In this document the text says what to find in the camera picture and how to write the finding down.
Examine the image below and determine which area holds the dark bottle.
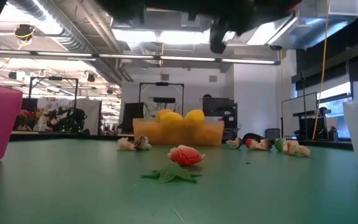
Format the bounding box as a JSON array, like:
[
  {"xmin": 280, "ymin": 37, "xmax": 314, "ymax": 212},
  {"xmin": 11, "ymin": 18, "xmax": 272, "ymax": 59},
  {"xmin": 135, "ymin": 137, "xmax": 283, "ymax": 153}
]
[{"xmin": 328, "ymin": 126, "xmax": 339, "ymax": 142}]

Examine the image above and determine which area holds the green toy leaf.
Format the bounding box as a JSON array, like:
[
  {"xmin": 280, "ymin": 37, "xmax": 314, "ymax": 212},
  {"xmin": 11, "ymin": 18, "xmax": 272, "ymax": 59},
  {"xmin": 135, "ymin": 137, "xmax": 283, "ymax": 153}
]
[{"xmin": 140, "ymin": 164, "xmax": 202, "ymax": 184}]

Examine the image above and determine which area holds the bright window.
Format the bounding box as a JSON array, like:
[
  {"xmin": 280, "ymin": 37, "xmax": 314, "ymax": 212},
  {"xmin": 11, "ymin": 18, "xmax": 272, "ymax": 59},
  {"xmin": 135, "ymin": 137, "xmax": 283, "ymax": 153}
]
[{"xmin": 317, "ymin": 81, "xmax": 358, "ymax": 139}]

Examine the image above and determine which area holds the silver corrugated ceiling duct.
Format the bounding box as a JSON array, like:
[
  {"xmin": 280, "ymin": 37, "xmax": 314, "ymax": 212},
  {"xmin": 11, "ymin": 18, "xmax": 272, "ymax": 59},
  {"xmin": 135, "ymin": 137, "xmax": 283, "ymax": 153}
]
[{"xmin": 6, "ymin": 0, "xmax": 133, "ymax": 83}]

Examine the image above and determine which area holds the long ceiling light bar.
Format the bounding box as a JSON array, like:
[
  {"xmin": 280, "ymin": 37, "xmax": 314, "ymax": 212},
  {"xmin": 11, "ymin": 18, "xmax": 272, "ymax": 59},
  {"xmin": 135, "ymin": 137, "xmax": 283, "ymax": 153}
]
[{"xmin": 0, "ymin": 48, "xmax": 281, "ymax": 66}]

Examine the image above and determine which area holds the orange plastic basket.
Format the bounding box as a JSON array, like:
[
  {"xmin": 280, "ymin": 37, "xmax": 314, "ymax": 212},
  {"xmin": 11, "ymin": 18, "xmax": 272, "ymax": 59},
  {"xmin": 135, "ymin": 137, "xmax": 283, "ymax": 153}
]
[{"xmin": 132, "ymin": 117, "xmax": 226, "ymax": 147}]

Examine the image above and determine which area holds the red and white toy vegetable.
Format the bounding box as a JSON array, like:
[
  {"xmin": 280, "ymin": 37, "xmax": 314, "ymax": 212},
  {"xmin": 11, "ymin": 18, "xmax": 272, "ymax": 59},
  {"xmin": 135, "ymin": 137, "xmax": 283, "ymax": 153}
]
[{"xmin": 167, "ymin": 144, "xmax": 206, "ymax": 166}]

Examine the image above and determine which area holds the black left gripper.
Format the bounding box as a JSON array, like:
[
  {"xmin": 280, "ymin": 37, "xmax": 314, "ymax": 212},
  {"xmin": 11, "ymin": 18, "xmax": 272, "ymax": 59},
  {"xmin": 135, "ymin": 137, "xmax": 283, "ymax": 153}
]
[{"xmin": 197, "ymin": 0, "xmax": 303, "ymax": 54}]

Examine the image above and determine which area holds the yellow toy lemon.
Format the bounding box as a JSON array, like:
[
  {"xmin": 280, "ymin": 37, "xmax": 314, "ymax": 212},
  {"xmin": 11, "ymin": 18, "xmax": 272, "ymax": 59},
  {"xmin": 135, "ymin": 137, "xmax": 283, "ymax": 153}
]
[
  {"xmin": 160, "ymin": 111, "xmax": 185, "ymax": 124},
  {"xmin": 184, "ymin": 109, "xmax": 206, "ymax": 123},
  {"xmin": 155, "ymin": 108, "xmax": 173, "ymax": 121}
]

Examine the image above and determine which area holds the black gantry frame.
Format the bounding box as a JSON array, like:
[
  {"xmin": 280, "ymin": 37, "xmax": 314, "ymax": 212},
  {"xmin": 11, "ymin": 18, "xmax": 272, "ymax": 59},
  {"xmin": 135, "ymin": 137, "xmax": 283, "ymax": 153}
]
[{"xmin": 138, "ymin": 82, "xmax": 185, "ymax": 118}]

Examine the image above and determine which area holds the grey office chair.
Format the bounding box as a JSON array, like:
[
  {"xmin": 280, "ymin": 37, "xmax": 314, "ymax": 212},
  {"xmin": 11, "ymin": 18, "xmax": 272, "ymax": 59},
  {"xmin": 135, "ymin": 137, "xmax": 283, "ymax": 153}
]
[{"xmin": 265, "ymin": 128, "xmax": 282, "ymax": 141}]

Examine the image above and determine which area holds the small green toy vegetable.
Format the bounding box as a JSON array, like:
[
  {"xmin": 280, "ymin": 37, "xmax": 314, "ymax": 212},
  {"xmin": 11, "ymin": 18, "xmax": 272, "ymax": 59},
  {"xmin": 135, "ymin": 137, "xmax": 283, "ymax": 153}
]
[{"xmin": 274, "ymin": 138, "xmax": 288, "ymax": 152}]

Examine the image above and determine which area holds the whiteboard on stand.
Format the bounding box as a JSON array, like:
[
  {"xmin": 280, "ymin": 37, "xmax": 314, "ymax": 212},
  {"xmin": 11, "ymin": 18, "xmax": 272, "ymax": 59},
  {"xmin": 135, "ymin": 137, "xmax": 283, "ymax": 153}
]
[{"xmin": 280, "ymin": 92, "xmax": 319, "ymax": 138}]

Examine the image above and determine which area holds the green table mat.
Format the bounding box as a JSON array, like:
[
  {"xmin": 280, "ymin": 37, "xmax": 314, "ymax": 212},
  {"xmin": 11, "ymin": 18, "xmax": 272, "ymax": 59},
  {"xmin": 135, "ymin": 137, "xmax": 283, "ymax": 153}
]
[{"xmin": 0, "ymin": 138, "xmax": 358, "ymax": 224}]

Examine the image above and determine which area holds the colourful flower pile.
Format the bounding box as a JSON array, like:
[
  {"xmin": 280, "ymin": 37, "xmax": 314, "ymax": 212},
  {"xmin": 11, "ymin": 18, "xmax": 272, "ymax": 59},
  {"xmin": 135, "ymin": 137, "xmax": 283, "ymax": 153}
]
[{"xmin": 14, "ymin": 107, "xmax": 88, "ymax": 134}]

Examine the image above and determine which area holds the black monitor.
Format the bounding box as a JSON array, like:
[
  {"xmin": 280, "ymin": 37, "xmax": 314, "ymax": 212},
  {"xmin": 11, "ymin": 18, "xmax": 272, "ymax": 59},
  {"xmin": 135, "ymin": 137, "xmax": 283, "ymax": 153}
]
[{"xmin": 121, "ymin": 102, "xmax": 145, "ymax": 134}]

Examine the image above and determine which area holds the black desk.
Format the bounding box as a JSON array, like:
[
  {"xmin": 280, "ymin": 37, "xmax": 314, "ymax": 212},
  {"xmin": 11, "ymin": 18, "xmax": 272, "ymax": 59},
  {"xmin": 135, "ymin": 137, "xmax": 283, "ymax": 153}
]
[{"xmin": 293, "ymin": 107, "xmax": 332, "ymax": 141}]

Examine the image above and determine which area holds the yellow hanging cable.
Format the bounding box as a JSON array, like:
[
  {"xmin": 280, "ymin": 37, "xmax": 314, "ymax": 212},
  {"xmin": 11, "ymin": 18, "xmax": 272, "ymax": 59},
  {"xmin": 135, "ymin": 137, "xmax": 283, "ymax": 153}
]
[{"xmin": 311, "ymin": 0, "xmax": 332, "ymax": 140}]

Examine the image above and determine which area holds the black cabinet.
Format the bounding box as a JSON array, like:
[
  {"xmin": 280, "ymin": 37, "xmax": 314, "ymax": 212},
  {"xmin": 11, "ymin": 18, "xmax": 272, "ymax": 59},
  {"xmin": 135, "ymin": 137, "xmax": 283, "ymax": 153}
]
[{"xmin": 202, "ymin": 97, "xmax": 238, "ymax": 139}]

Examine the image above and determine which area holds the black round ceiling device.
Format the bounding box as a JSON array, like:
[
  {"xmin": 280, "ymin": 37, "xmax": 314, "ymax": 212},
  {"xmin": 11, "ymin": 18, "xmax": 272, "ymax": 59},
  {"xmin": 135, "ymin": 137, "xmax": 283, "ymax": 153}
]
[{"xmin": 14, "ymin": 24, "xmax": 36, "ymax": 41}]

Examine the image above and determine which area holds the large metal ventilation duct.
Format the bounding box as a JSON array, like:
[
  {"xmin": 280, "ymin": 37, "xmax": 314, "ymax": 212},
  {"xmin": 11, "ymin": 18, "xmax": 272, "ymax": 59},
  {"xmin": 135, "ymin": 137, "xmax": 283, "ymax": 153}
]
[{"xmin": 228, "ymin": 0, "xmax": 358, "ymax": 50}]

